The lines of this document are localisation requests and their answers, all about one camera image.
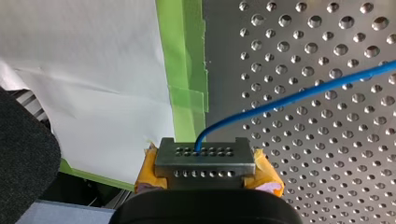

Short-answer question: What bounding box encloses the dark grey chair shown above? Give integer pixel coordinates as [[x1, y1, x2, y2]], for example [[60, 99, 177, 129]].
[[0, 87, 62, 224]]

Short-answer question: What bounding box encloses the blue cable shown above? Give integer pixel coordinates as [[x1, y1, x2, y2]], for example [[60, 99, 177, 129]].
[[154, 59, 396, 189]]

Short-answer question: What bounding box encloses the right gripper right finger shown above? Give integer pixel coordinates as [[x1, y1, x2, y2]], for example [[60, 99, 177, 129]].
[[243, 147, 285, 198]]

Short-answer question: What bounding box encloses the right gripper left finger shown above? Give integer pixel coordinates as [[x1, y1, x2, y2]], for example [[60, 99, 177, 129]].
[[134, 142, 169, 194]]

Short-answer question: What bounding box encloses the grey board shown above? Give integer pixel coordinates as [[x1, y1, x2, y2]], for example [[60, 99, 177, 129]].
[[15, 199, 117, 224]]

